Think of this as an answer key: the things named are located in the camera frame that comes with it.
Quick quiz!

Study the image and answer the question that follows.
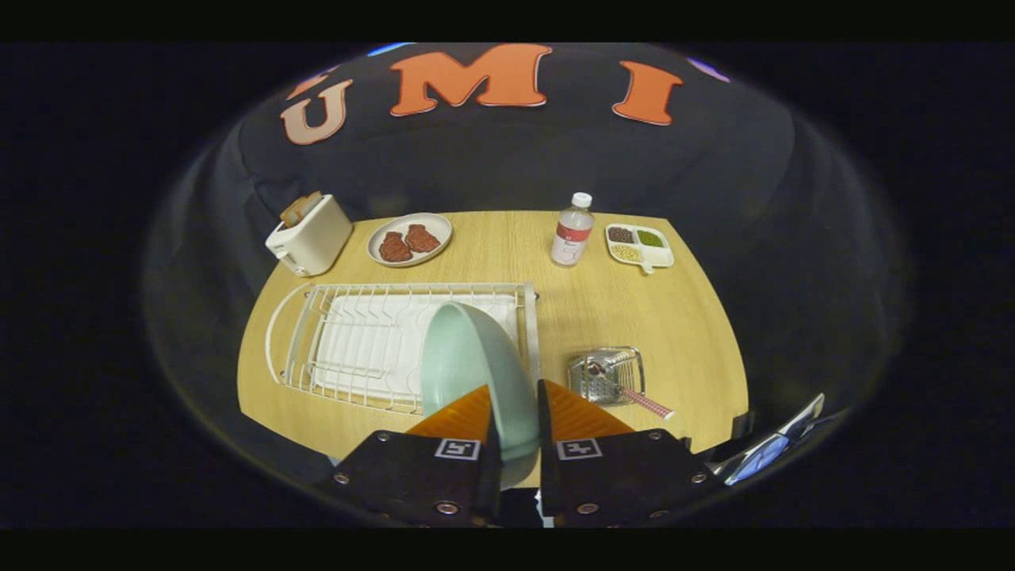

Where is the beige oval dish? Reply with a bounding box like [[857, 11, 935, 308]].
[[366, 212, 454, 268]]

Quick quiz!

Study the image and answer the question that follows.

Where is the clear bottle with red label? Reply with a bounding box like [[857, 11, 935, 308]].
[[550, 192, 596, 268]]

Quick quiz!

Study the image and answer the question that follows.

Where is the white toaster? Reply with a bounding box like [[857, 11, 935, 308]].
[[265, 194, 354, 278]]

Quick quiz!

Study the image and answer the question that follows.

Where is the white divided tray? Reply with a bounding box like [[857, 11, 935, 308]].
[[605, 223, 676, 275]]

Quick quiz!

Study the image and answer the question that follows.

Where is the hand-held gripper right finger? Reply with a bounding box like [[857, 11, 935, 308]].
[[538, 379, 714, 528]]

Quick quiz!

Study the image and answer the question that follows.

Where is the white dish rack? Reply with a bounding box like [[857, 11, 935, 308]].
[[264, 282, 542, 415]]

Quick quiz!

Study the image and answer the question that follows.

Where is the light green plate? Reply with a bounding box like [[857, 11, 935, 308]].
[[420, 301, 542, 489]]

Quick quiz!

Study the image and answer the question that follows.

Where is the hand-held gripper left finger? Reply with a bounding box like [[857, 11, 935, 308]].
[[317, 385, 503, 529]]

